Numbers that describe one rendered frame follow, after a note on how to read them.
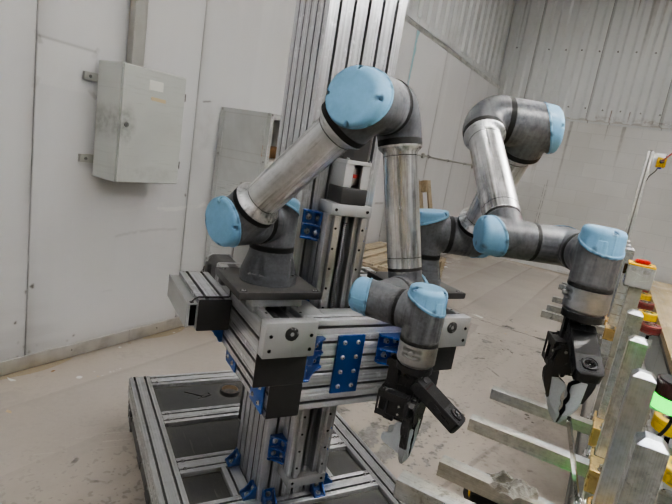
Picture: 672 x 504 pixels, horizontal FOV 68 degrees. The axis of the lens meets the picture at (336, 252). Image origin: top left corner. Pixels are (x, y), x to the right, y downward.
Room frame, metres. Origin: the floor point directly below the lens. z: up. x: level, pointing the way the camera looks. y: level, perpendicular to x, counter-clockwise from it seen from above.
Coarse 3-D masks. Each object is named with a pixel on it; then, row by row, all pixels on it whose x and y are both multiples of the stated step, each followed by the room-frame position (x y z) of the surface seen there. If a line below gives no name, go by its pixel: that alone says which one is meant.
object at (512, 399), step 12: (492, 396) 1.30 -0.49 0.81; (504, 396) 1.29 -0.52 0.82; (516, 396) 1.28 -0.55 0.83; (516, 408) 1.27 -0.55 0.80; (528, 408) 1.26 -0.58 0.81; (540, 408) 1.24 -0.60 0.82; (552, 420) 1.23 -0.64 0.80; (564, 420) 1.21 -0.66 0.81; (576, 420) 1.20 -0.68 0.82; (588, 420) 1.21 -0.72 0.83; (588, 432) 1.19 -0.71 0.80
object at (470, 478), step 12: (444, 456) 0.88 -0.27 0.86; (444, 468) 0.86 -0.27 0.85; (456, 468) 0.85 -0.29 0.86; (468, 468) 0.85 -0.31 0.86; (456, 480) 0.84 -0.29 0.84; (468, 480) 0.83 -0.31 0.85; (480, 480) 0.82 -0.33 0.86; (492, 480) 0.83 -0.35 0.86; (480, 492) 0.82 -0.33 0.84; (492, 492) 0.81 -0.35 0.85
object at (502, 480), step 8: (496, 472) 0.85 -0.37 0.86; (504, 472) 0.83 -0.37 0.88; (496, 480) 0.82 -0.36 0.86; (504, 480) 0.82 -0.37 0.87; (512, 480) 0.82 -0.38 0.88; (520, 480) 0.83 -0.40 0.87; (496, 488) 0.80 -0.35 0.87; (504, 488) 0.79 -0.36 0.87; (512, 488) 0.80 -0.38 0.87; (520, 488) 0.80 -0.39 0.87; (528, 488) 0.80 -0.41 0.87; (536, 488) 0.81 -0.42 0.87; (512, 496) 0.79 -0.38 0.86; (520, 496) 0.79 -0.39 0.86; (528, 496) 0.79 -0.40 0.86; (536, 496) 0.80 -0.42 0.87
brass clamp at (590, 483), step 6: (588, 450) 1.04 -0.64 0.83; (594, 450) 1.01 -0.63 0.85; (588, 456) 1.04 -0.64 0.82; (594, 456) 0.99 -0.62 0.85; (594, 462) 0.96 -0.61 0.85; (600, 462) 0.97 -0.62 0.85; (588, 468) 0.96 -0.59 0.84; (594, 468) 0.94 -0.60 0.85; (588, 474) 0.93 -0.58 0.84; (594, 474) 0.93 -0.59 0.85; (588, 480) 0.93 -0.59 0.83; (594, 480) 0.93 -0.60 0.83; (588, 486) 0.93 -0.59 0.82; (594, 486) 0.93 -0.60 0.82; (594, 492) 0.92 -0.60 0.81
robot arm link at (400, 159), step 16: (400, 80) 1.09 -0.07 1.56; (416, 112) 1.07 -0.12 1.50; (416, 128) 1.08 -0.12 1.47; (384, 144) 1.08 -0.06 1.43; (400, 144) 1.07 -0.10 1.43; (416, 144) 1.08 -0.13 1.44; (384, 160) 1.10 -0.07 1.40; (400, 160) 1.08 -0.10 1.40; (416, 160) 1.09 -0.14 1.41; (384, 176) 1.10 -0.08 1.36; (400, 176) 1.07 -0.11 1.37; (416, 176) 1.09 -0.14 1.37; (384, 192) 1.10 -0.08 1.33; (400, 192) 1.07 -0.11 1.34; (416, 192) 1.08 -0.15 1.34; (400, 208) 1.06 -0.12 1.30; (416, 208) 1.07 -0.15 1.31; (400, 224) 1.06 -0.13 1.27; (416, 224) 1.07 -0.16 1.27; (400, 240) 1.06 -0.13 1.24; (416, 240) 1.06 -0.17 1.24; (400, 256) 1.05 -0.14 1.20; (416, 256) 1.06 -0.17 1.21; (400, 272) 1.05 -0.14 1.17; (416, 272) 1.05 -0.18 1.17
